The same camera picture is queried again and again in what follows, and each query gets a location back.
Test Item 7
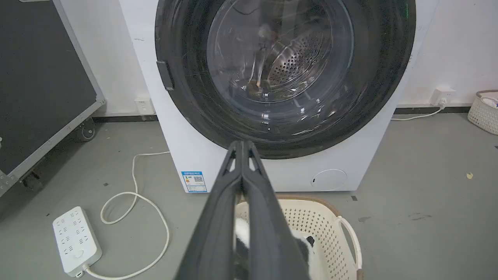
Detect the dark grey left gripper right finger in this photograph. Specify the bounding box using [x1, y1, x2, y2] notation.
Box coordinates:
[241, 140, 310, 280]

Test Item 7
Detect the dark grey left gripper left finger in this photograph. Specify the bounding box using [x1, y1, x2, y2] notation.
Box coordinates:
[174, 140, 244, 280]

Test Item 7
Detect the white front-load washing machine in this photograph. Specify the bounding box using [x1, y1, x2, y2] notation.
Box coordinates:
[118, 0, 440, 194]

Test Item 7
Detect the black round washing machine door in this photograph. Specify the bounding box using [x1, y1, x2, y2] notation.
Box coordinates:
[154, 0, 417, 159]

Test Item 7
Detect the black and white plush toy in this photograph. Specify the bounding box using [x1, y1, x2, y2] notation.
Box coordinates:
[233, 218, 316, 280]

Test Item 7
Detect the cream perforated laundry basket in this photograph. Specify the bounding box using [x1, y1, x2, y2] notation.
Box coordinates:
[235, 195, 364, 280]

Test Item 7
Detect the blue energy label sticker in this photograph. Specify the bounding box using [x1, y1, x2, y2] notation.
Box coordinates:
[181, 171, 208, 193]

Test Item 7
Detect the white power strip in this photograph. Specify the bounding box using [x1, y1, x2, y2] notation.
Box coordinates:
[53, 206, 103, 278]

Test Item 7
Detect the black flight case on wheels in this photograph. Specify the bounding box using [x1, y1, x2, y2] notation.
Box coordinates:
[0, 0, 106, 197]

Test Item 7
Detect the white woven basket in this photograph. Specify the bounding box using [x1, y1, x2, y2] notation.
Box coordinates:
[467, 90, 498, 136]

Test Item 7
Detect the white power strip cable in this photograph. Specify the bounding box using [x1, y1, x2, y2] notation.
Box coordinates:
[83, 151, 171, 280]

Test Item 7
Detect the white wall socket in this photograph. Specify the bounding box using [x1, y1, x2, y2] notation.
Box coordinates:
[135, 97, 156, 116]

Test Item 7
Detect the white cable at wall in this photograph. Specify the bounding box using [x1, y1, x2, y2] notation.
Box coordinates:
[391, 104, 446, 121]

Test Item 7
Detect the white wall plug adapter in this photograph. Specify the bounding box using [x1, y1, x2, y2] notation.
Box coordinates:
[430, 87, 456, 108]

